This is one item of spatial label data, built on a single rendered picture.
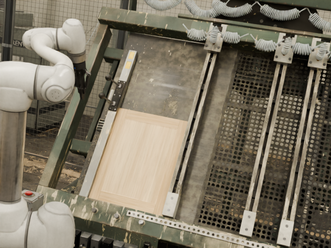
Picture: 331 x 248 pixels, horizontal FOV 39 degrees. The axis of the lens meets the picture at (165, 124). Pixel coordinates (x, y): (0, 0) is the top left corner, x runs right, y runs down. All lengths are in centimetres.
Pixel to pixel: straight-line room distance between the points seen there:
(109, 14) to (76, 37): 82
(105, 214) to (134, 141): 45
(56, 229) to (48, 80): 59
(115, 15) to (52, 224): 156
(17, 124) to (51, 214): 38
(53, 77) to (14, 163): 38
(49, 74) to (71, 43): 55
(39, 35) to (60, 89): 60
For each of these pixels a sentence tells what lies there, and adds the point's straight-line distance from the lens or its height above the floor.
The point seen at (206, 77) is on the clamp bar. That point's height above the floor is 161.
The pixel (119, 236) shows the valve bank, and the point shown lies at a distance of 260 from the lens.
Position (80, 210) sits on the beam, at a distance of 266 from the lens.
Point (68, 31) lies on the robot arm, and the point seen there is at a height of 180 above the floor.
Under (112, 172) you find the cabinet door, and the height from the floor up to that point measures 103.
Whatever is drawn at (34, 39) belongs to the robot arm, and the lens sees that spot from 231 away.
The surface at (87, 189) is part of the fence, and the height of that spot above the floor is 94.
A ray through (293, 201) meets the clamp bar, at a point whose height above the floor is 111.
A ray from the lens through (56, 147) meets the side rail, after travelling 281.
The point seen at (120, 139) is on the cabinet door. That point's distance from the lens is 275.
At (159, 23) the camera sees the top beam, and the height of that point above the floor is 187.
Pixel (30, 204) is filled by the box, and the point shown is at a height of 91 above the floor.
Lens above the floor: 195
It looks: 13 degrees down
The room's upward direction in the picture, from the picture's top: 8 degrees clockwise
